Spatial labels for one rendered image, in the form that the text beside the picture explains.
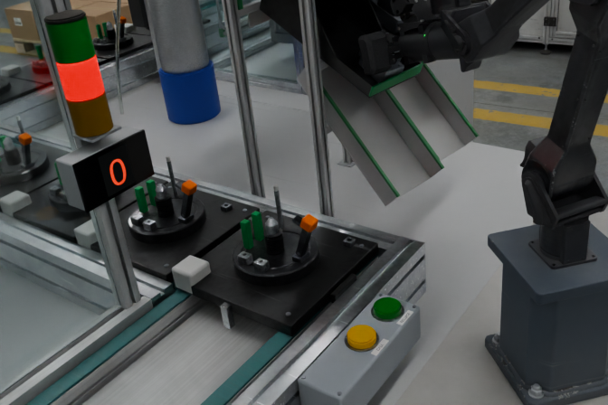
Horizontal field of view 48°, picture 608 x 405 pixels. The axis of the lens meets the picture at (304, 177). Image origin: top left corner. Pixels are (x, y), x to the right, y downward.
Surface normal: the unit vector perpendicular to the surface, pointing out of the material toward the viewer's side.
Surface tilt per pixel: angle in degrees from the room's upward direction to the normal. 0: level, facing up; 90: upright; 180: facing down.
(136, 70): 90
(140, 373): 0
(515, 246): 0
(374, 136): 45
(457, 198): 0
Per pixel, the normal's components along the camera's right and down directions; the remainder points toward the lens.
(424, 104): 0.42, -0.43
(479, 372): -0.10, -0.88
